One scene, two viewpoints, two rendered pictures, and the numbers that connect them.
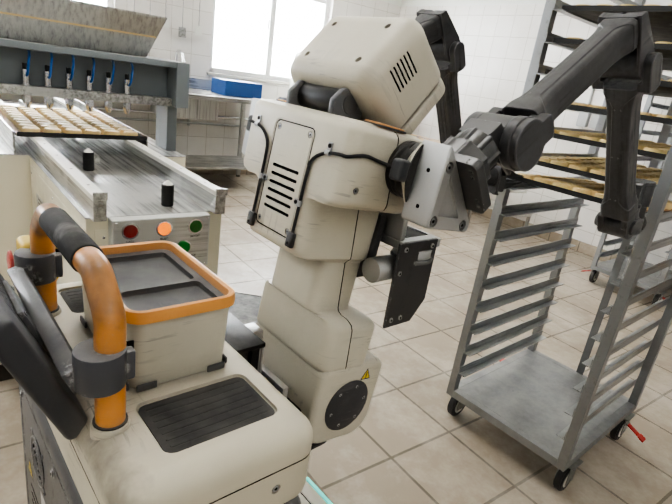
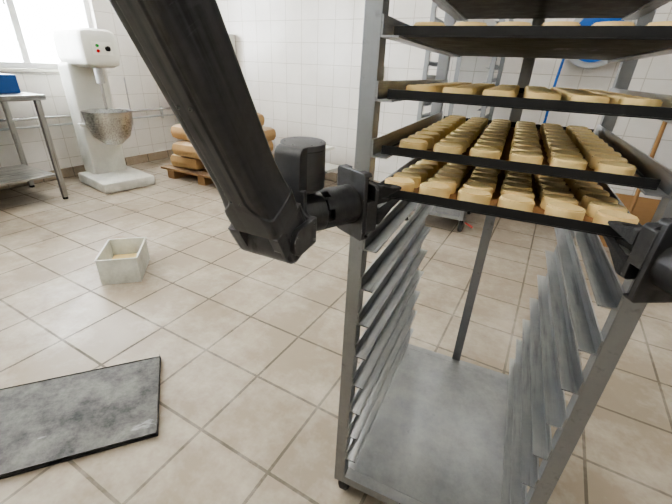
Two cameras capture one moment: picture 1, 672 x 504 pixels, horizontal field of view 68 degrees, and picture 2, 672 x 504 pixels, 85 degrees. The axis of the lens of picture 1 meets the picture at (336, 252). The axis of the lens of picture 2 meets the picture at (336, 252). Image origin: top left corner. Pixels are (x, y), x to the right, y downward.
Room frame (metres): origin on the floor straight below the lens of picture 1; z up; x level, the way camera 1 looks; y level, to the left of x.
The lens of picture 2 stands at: (1.08, -0.23, 1.17)
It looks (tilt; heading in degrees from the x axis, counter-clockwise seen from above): 26 degrees down; 337
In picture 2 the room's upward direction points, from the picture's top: 3 degrees clockwise
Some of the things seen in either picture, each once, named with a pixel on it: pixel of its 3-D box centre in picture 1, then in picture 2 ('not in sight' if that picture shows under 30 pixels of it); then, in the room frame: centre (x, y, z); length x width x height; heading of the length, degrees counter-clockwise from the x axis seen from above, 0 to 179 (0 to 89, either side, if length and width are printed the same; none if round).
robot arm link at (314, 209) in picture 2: not in sight; (303, 209); (1.54, -0.37, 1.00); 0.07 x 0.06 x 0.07; 103
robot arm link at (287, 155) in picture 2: not in sight; (288, 192); (1.52, -0.34, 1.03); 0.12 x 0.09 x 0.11; 134
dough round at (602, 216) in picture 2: not in sight; (614, 220); (1.38, -0.77, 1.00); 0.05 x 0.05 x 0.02
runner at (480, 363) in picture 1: (507, 351); (387, 377); (1.87, -0.77, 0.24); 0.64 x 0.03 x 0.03; 133
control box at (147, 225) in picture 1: (161, 242); not in sight; (1.16, 0.43, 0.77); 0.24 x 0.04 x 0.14; 131
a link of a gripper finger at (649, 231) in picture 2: not in sight; (639, 240); (1.33, -0.73, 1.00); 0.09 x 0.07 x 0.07; 163
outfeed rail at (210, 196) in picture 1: (106, 132); not in sight; (1.99, 0.97, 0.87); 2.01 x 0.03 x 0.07; 41
